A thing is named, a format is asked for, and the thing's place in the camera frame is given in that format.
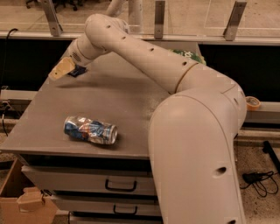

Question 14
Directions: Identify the grey drawer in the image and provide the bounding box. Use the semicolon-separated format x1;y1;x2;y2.
22;165;156;196
51;195;161;216

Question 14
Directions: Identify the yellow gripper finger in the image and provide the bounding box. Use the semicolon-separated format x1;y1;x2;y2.
48;57;75;81

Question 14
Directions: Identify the dark blue rxbar wrapper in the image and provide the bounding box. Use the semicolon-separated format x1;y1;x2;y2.
68;65;87;78

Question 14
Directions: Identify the black power adapter with cable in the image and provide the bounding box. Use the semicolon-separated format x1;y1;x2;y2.
241;171;279;198

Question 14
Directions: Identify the middle metal rail bracket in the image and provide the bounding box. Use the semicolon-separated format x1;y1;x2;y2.
154;0;165;39

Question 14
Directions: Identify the roll of masking tape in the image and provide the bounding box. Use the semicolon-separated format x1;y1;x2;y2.
246;96;261;111

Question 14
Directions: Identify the brown cardboard box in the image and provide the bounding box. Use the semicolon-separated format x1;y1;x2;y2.
0;159;58;224

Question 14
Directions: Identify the left metal rail bracket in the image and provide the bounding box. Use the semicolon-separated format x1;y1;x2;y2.
41;0;63;37

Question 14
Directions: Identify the metal rail bracket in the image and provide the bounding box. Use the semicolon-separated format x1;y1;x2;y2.
223;0;247;41
154;0;165;39
41;0;63;37

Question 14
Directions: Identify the black bar on floor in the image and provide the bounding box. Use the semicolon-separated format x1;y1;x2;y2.
262;141;280;173

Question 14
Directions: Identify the right metal rail bracket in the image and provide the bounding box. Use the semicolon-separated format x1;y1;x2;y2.
223;0;247;41

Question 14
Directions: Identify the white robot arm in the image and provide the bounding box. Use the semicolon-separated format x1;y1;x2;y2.
49;14;247;224

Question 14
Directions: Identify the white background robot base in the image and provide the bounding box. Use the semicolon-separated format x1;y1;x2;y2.
106;0;143;33

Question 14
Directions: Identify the black office chair base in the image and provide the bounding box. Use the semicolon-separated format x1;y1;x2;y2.
25;0;83;11

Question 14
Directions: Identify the crushed blue soda can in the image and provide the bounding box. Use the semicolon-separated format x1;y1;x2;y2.
64;116;117;145

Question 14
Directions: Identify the top grey drawer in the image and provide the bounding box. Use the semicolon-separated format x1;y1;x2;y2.
22;165;156;196

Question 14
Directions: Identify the green rice chip bag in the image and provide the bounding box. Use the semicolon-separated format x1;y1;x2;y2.
171;49;206;65

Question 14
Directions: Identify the black top drawer handle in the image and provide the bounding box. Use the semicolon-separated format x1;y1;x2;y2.
105;179;137;193

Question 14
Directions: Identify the black cable at left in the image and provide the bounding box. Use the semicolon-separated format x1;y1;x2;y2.
0;28;20;88

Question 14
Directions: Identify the black drawer handle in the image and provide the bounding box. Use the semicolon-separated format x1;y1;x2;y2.
105;179;137;193
113;205;138;215

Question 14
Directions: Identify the grey drawer cabinet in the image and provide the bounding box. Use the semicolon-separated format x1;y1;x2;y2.
1;53;169;224

